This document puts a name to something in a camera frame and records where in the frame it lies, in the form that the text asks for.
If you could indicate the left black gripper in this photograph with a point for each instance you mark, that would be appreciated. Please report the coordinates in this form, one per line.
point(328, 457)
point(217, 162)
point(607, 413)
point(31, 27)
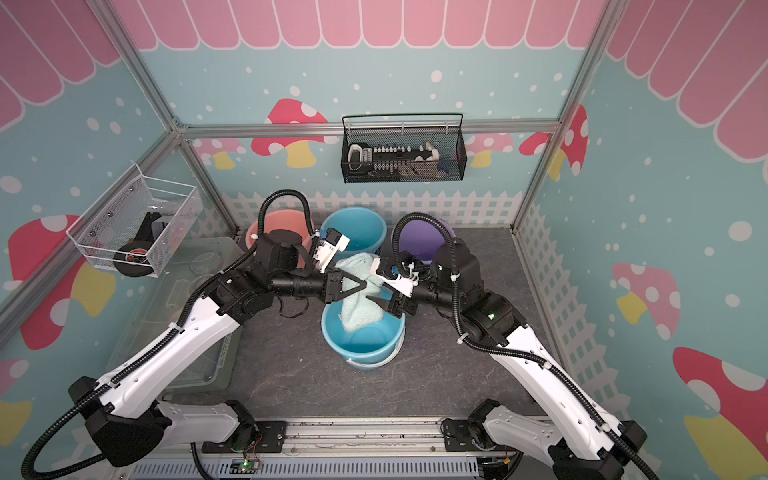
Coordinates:
point(333, 281)

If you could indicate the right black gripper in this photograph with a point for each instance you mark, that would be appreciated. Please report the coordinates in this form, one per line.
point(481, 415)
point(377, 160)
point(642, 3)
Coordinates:
point(405, 303)

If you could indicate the light green cloth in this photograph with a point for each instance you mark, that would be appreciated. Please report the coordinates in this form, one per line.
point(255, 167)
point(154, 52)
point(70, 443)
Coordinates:
point(358, 311)

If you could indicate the blue bucket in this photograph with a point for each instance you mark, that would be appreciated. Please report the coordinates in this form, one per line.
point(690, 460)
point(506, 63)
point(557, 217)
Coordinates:
point(368, 348)
point(365, 228)

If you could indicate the purple bucket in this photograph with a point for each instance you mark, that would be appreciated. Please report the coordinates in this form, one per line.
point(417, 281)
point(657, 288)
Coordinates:
point(419, 235)

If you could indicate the pink plastic bucket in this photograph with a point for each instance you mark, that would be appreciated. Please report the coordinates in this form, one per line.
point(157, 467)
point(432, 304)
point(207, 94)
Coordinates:
point(282, 219)

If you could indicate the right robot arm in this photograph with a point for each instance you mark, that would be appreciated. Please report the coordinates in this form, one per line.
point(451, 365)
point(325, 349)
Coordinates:
point(579, 439)

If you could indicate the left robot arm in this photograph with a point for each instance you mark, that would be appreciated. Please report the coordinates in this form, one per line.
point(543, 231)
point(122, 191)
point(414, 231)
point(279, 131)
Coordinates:
point(123, 413)

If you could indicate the clear plastic storage box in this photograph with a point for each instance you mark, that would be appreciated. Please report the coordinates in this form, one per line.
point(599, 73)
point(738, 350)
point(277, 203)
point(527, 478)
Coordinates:
point(191, 265)

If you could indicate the black tape dispenser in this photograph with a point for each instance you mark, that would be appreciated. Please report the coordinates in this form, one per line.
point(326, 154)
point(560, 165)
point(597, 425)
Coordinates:
point(132, 259)

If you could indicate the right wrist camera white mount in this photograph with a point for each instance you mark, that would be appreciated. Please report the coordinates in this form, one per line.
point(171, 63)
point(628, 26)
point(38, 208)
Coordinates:
point(384, 271)

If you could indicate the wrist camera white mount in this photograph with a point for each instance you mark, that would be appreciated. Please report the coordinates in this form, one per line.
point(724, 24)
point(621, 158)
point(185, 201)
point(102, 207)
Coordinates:
point(326, 244)
point(384, 271)

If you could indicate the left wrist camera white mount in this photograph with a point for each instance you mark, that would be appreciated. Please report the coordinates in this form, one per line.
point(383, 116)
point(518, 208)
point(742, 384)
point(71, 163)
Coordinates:
point(326, 244)

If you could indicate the black wire mesh basket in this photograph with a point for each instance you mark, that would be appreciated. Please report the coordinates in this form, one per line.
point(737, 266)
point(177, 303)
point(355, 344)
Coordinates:
point(409, 147)

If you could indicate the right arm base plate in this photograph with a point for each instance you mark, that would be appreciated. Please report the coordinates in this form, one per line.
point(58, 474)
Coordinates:
point(464, 436)

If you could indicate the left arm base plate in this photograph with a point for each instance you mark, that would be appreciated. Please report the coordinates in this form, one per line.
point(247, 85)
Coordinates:
point(260, 437)

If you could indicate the white wire basket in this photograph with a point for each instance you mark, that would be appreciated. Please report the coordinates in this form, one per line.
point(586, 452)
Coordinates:
point(115, 217)

